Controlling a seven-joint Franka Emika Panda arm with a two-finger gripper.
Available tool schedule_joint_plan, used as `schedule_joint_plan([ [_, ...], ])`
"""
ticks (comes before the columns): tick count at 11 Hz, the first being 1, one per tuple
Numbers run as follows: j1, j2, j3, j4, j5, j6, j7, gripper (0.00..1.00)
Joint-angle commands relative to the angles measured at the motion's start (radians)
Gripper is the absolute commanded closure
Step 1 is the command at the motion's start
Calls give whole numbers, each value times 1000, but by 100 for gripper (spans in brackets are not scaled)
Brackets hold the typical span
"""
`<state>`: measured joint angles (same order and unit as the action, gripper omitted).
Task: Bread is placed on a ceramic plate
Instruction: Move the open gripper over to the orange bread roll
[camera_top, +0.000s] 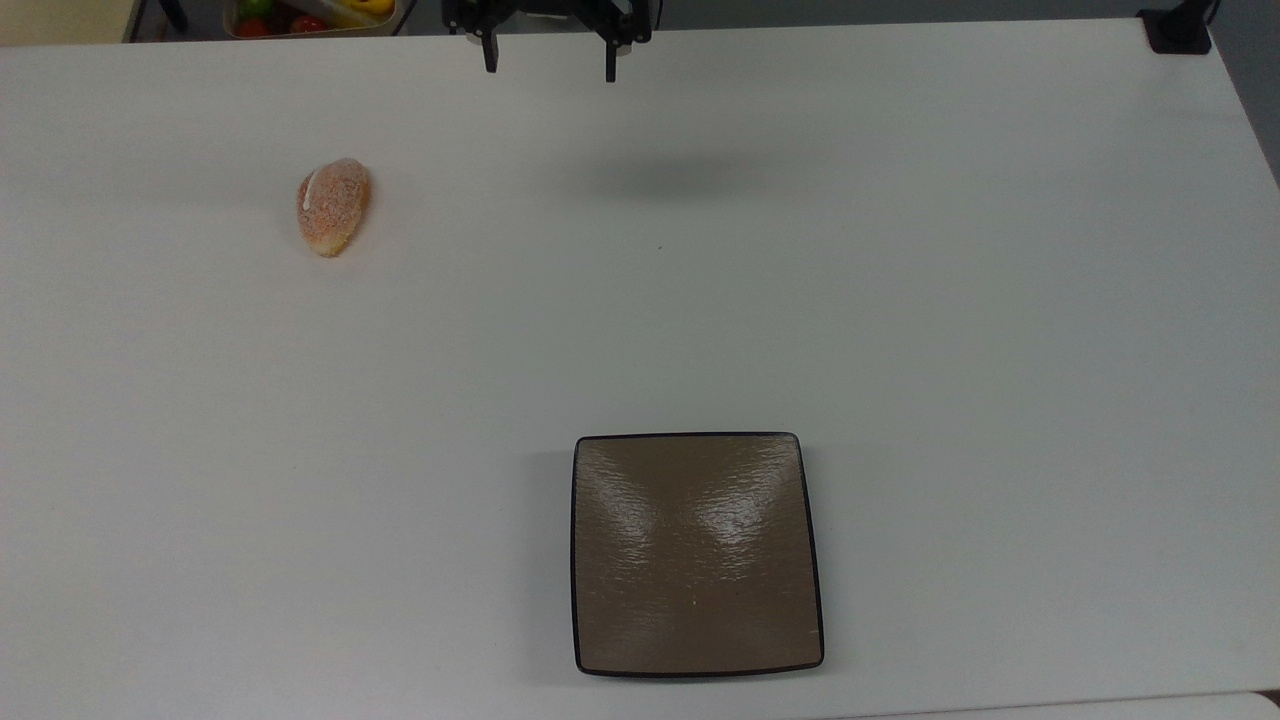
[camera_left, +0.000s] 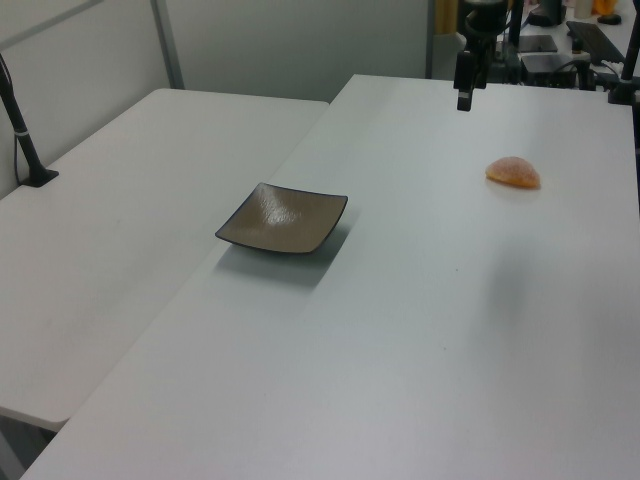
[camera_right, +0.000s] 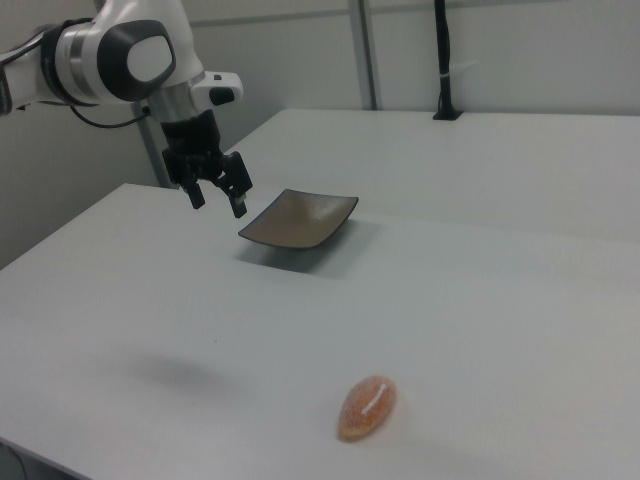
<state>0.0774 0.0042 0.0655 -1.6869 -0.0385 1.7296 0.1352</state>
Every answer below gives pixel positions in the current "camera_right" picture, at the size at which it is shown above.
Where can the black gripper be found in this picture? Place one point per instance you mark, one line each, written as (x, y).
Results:
(192, 142)

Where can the orange sugared bread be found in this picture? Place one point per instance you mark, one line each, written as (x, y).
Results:
(365, 407)

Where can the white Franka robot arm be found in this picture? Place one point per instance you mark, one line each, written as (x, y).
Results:
(175, 25)

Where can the square brown ceramic plate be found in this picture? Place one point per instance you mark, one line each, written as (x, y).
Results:
(295, 220)

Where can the black table clamp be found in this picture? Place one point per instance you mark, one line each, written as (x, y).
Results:
(442, 50)

